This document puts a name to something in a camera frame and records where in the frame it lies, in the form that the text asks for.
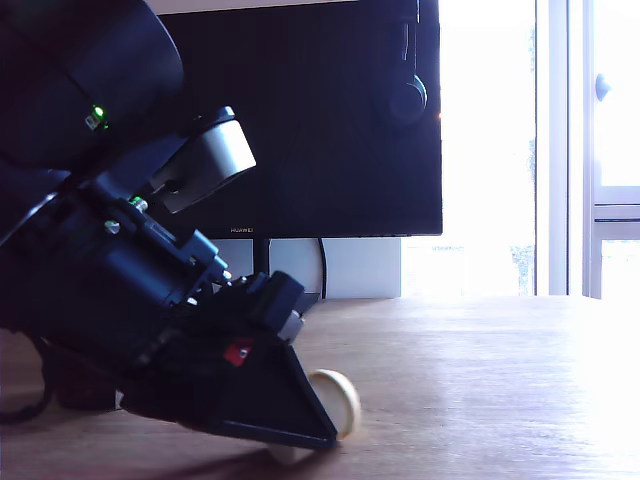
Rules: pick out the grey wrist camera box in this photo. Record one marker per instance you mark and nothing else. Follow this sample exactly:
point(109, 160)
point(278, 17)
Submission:
point(220, 150)

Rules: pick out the dark red patterned mug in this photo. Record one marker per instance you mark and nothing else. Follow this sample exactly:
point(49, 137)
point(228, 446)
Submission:
point(80, 390)

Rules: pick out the black Huawei monitor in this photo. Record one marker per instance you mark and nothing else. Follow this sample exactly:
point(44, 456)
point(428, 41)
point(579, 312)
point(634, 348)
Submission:
point(325, 125)

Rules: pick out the black headphones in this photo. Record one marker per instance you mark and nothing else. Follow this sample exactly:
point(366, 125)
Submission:
point(407, 100)

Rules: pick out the white window frame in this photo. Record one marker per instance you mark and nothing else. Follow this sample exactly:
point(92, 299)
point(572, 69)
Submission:
point(557, 150)

